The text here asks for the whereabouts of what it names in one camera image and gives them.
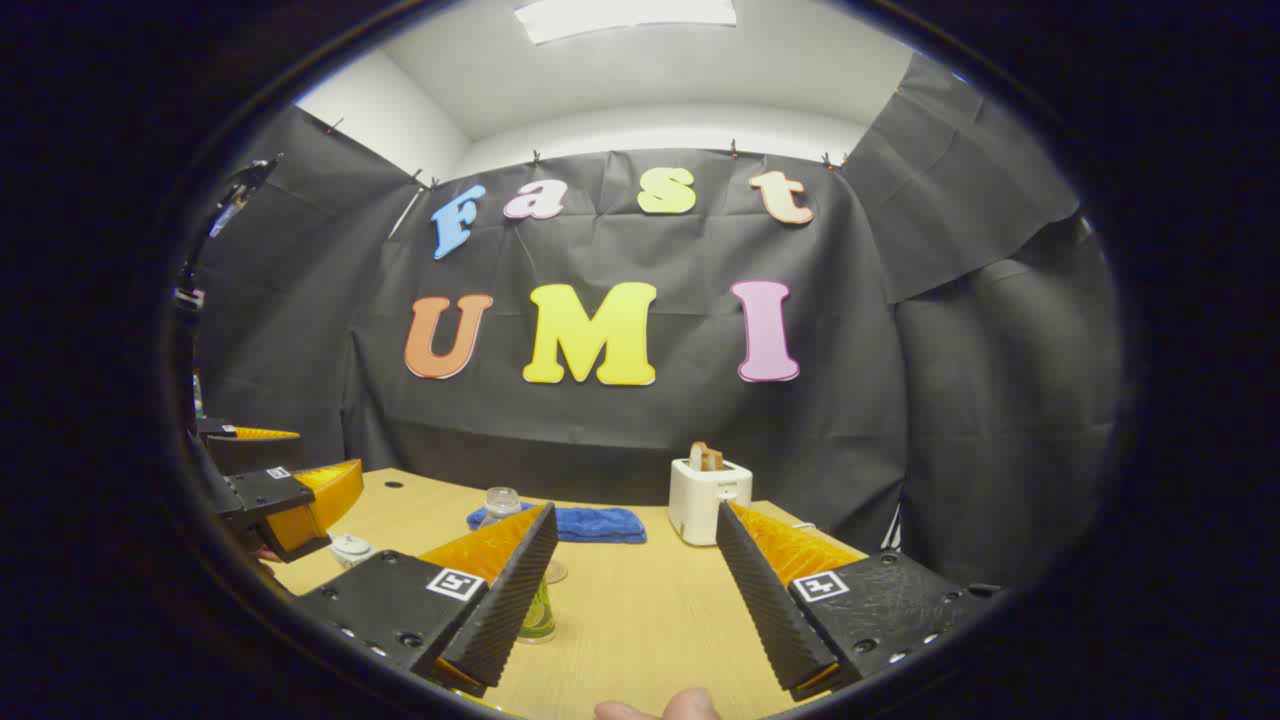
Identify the green label water bottle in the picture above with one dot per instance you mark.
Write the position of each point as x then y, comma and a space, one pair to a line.
502, 503

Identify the white teacup lid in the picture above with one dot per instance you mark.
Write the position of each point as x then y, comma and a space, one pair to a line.
351, 544

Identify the round brown coaster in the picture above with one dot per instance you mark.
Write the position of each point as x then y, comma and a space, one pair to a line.
557, 572

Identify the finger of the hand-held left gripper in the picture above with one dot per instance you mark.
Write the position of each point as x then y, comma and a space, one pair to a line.
225, 432
265, 495

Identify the blue towel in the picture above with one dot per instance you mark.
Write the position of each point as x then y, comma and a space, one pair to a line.
600, 523

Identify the bread slice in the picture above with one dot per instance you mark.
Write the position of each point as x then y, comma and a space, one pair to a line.
708, 457

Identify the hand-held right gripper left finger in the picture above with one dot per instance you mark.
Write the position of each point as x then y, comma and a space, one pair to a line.
505, 610

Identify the white teacup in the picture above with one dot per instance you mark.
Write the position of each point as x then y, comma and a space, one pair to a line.
352, 552

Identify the white toaster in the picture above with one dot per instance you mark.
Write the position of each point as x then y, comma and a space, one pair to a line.
700, 505

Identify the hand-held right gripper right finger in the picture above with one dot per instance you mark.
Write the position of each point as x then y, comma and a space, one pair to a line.
765, 600

